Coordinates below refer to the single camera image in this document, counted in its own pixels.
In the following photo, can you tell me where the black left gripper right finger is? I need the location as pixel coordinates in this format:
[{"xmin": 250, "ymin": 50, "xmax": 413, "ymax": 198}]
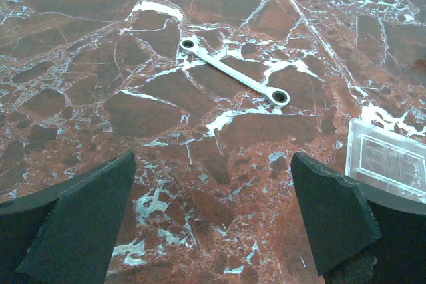
[{"xmin": 290, "ymin": 152, "xmax": 425, "ymax": 283}]

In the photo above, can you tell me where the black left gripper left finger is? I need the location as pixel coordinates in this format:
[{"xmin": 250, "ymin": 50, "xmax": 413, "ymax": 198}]
[{"xmin": 1, "ymin": 151, "xmax": 136, "ymax": 283}]

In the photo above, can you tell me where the clear plastic fuse box lid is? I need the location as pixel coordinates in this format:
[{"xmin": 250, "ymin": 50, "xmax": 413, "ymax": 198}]
[{"xmin": 345, "ymin": 119, "xmax": 425, "ymax": 203}]

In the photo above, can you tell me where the silver ratchet wrench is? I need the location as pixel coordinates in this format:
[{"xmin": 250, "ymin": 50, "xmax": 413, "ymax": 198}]
[{"xmin": 179, "ymin": 36, "xmax": 290, "ymax": 108}]

